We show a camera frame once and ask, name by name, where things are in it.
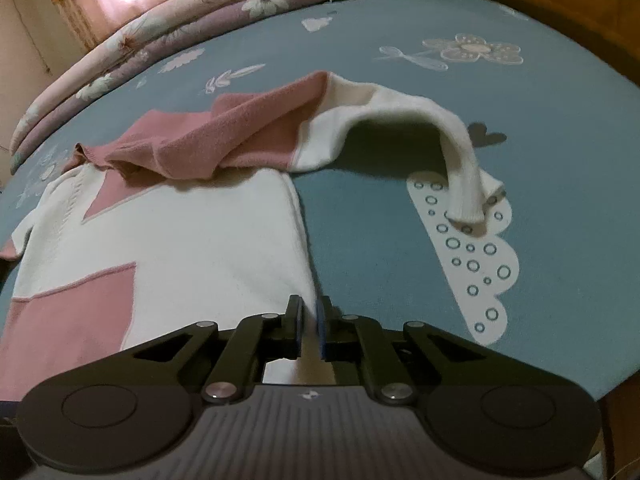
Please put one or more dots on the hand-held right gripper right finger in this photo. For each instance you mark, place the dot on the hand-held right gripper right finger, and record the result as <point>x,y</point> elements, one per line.
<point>321,327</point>

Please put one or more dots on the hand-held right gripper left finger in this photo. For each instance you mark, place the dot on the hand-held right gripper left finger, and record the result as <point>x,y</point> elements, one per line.
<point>299,327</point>

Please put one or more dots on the pink and white knit sweater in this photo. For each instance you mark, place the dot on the pink and white knit sweater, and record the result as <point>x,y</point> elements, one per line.
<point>200,240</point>

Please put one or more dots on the folded floral quilt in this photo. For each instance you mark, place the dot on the folded floral quilt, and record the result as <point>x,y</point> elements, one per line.
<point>165,35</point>

